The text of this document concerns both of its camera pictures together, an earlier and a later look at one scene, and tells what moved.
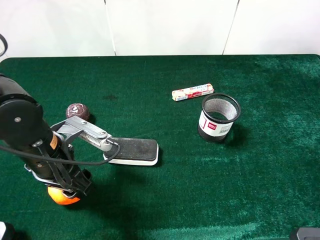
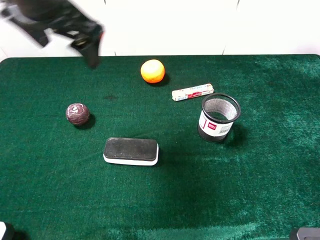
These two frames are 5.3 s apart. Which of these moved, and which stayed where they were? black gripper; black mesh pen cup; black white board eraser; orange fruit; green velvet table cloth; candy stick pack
Moved: orange fruit; black gripper
Stayed: black white board eraser; candy stick pack; green velvet table cloth; black mesh pen cup
